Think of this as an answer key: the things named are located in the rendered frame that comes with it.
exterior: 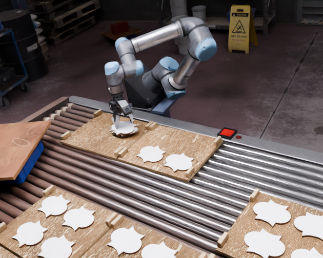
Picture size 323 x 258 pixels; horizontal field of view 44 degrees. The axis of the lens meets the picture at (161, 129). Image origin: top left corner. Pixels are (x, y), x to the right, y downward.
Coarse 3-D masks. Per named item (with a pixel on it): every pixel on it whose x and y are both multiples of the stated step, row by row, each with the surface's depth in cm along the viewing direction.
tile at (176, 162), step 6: (168, 156) 193; (174, 156) 192; (180, 156) 191; (186, 156) 191; (168, 162) 188; (174, 162) 188; (180, 162) 187; (186, 162) 186; (174, 168) 184; (180, 168) 183; (186, 168) 182
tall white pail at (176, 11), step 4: (172, 0) 633; (176, 0) 630; (180, 0) 631; (184, 0) 634; (172, 4) 638; (176, 4) 634; (180, 4) 634; (184, 4) 637; (172, 8) 642; (176, 8) 638; (180, 8) 637; (184, 8) 640; (172, 12) 647; (176, 12) 641; (180, 12) 641; (184, 12) 643; (172, 16) 653
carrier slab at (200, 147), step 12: (156, 132) 215; (168, 132) 213; (180, 132) 211; (144, 144) 206; (156, 144) 204; (168, 144) 203; (180, 144) 201; (192, 144) 200; (204, 144) 198; (132, 156) 198; (192, 156) 191; (204, 156) 190; (144, 168) 190; (156, 168) 187; (168, 168) 186
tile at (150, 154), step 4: (144, 148) 201; (148, 148) 201; (152, 148) 200; (156, 148) 200; (140, 152) 199; (144, 152) 199; (148, 152) 198; (152, 152) 198; (156, 152) 197; (160, 152) 196; (164, 152) 196; (136, 156) 197; (140, 156) 196; (144, 156) 195; (148, 156) 195; (152, 156) 194; (156, 156) 194; (160, 156) 194; (144, 160) 193; (148, 160) 192; (152, 160) 192; (156, 160) 191; (160, 160) 192
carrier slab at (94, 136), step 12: (96, 120) 236; (108, 120) 234; (120, 120) 232; (84, 132) 226; (96, 132) 224; (108, 132) 222; (144, 132) 217; (72, 144) 216; (84, 144) 214; (96, 144) 213; (108, 144) 211; (120, 144) 209; (132, 144) 208; (108, 156) 202
